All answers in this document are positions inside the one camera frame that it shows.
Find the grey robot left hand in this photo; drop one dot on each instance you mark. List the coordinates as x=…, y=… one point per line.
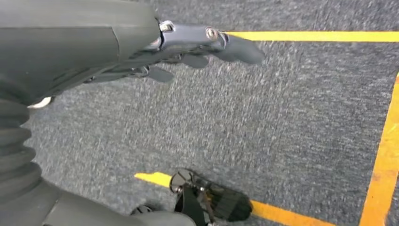
x=78, y=40

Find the black robot foot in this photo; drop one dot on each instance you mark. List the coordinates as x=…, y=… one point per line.
x=227, y=202

